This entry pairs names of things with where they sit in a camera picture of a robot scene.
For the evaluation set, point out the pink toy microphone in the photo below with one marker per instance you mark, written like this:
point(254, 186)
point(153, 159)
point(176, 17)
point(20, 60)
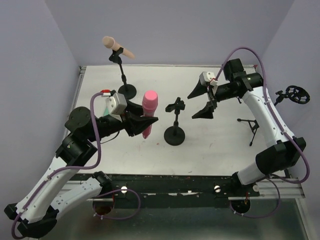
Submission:
point(150, 103)

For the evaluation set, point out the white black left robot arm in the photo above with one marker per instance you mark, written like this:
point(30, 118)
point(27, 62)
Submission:
point(39, 211)

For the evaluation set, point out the peach toy microphone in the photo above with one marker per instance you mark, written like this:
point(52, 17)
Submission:
point(110, 43)

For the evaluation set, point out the black mic stand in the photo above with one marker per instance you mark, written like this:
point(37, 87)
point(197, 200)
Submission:
point(175, 135)
point(128, 90)

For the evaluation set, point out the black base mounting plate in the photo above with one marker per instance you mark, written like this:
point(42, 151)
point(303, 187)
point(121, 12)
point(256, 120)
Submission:
point(170, 191)

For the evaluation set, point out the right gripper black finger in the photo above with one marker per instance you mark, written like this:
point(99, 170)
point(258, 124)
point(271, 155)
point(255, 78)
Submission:
point(206, 112)
point(201, 88)

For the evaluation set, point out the green toy microphone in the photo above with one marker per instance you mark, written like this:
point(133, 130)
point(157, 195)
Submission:
point(106, 111)

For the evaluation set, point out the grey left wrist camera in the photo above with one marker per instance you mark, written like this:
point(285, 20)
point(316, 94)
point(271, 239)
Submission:
point(116, 104)

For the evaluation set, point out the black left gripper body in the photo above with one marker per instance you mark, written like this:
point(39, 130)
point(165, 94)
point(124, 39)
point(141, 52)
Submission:
point(127, 122)

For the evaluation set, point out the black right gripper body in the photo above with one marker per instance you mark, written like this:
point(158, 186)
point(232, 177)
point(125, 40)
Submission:
point(212, 96)

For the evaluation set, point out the aluminium rail right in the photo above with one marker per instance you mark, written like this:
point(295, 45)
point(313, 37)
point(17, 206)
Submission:
point(266, 190)

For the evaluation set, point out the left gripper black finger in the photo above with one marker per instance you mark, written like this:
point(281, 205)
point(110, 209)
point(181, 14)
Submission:
point(134, 108)
point(137, 124)

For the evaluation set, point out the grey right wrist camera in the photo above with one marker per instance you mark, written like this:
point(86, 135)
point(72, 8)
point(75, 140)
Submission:
point(207, 78)

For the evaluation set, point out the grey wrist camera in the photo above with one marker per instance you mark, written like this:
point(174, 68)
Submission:
point(116, 104)
point(207, 78)

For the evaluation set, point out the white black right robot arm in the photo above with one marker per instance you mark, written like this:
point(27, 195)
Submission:
point(283, 148)

